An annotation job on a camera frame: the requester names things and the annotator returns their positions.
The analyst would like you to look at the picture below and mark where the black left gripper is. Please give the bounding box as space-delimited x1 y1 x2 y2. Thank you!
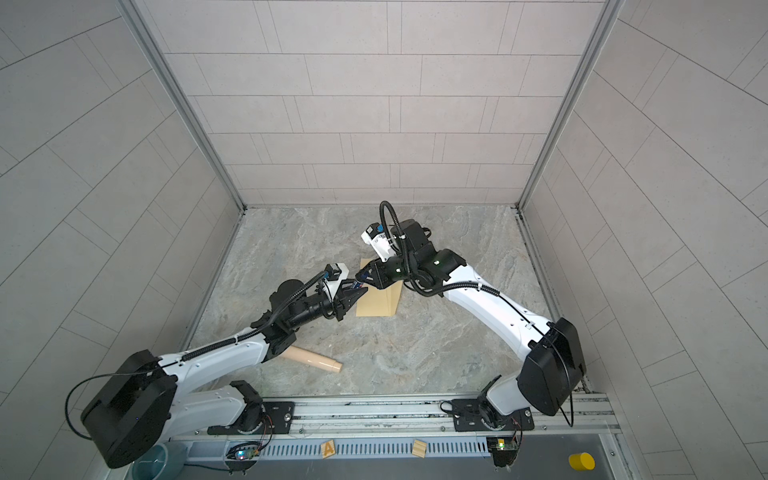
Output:
285 281 367 333

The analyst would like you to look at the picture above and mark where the yellow paper envelope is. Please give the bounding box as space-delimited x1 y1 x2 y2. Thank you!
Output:
356 258 403 317

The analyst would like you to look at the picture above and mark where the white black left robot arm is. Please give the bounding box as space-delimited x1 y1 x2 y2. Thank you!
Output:
80 273 367 469

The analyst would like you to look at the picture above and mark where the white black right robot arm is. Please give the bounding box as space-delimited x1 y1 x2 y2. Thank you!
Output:
356 219 586 427

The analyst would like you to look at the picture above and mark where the wooden letter block A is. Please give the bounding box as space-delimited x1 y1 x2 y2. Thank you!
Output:
321 440 337 459

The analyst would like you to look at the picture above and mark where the beige wooden cylinder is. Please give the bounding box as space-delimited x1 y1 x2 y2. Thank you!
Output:
280 346 343 373

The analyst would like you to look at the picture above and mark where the plain wooden block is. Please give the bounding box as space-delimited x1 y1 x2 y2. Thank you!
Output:
411 439 429 458

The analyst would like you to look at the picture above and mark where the left green circuit board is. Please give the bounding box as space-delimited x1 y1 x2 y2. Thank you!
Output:
225 441 262 472

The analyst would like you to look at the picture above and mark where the green circuit board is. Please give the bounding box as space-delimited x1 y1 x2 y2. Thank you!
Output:
225 441 262 472
486 437 520 468

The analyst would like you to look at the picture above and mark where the right green circuit board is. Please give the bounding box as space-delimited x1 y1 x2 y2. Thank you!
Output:
486 437 520 468

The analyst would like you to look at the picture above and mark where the teal round bowl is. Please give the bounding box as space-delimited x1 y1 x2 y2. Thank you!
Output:
130 443 188 480

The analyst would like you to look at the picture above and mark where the yellow cylinder object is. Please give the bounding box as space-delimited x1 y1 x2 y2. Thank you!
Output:
568 452 596 471

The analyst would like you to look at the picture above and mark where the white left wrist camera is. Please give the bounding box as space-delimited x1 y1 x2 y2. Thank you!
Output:
320 263 349 301

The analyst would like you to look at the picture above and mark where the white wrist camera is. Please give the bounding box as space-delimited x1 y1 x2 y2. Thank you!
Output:
320 263 349 301
361 222 396 262

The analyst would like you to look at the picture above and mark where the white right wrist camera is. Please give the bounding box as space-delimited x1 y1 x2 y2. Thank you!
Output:
361 222 396 262

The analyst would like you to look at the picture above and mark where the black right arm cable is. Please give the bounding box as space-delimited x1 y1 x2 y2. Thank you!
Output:
379 200 576 428

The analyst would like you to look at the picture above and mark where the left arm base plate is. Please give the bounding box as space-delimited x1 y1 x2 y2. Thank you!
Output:
207 401 295 436

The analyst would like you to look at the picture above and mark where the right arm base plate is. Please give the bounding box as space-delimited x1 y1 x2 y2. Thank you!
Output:
439 398 535 432

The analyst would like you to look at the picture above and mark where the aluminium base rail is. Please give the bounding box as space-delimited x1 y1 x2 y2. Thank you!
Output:
159 393 621 468

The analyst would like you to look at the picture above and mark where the aluminium corner post left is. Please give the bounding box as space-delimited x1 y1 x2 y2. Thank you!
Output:
116 0 247 213

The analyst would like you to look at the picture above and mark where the aluminium corner post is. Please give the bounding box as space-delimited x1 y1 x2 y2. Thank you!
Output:
116 0 247 213
517 0 624 212

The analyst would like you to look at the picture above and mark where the aluminium corner post right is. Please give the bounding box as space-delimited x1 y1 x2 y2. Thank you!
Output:
517 0 624 212

